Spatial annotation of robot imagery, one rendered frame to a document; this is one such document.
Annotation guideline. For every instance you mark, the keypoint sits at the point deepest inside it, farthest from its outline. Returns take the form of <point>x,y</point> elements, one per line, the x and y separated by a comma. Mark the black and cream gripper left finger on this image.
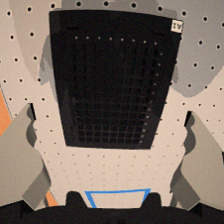
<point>24,178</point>

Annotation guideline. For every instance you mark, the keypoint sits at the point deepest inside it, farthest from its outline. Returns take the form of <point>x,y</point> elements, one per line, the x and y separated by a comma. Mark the blue tape outline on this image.
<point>88,194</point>

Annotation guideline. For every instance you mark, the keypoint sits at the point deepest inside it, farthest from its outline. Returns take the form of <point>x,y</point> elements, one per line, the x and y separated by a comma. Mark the black well plate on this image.
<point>114,100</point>

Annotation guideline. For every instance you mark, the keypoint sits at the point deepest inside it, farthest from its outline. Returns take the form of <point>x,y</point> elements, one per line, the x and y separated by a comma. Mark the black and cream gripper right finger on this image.
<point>197,184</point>

